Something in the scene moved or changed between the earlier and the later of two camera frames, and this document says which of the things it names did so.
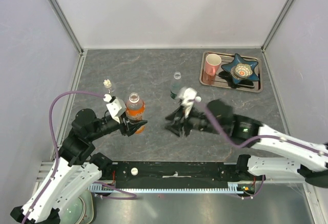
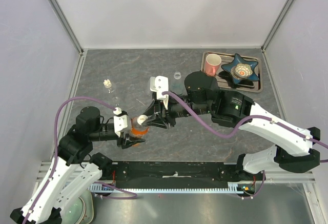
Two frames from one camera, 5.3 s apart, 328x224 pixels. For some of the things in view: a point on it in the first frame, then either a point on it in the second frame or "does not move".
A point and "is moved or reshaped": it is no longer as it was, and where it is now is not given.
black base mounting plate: x=172 y=171 does not move
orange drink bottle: x=135 y=108 is moved or reshaped
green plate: x=74 y=212 does not move
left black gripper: x=131 y=126 → x=127 y=141
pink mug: x=212 y=63 does not move
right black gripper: x=178 y=113 → x=162 y=113
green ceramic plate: x=86 y=196 does not move
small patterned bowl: x=241 y=70 does not move
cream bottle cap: x=107 y=83 does not move
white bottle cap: x=134 y=171 → x=141 y=118
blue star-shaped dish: x=237 y=60 does not move
